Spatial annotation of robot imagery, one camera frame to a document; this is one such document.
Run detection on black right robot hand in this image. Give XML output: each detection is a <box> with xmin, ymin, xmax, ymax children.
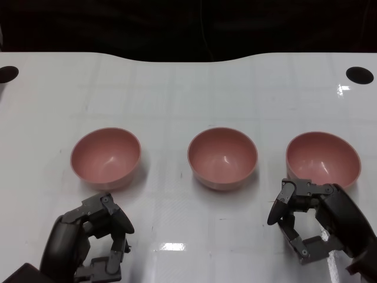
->
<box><xmin>267</xmin><ymin>178</ymin><xmax>374</xmax><ymax>265</ymax></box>

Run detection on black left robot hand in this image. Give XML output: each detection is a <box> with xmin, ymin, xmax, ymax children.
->
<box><xmin>39</xmin><ymin>193</ymin><xmax>135</xmax><ymax>283</ymax></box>

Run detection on pink plastic bowl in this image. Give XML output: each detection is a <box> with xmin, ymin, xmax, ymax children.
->
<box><xmin>187</xmin><ymin>127</ymin><xmax>259</xmax><ymax>192</ymax></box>
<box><xmin>285</xmin><ymin>131</ymin><xmax>362</xmax><ymax>190</ymax></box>
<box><xmin>70</xmin><ymin>127</ymin><xmax>142</xmax><ymax>191</ymax></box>

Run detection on black table cable grommet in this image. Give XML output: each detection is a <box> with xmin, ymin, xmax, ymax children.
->
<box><xmin>346</xmin><ymin>67</ymin><xmax>374</xmax><ymax>85</ymax></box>
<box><xmin>0</xmin><ymin>66</ymin><xmax>19</xmax><ymax>84</ymax></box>

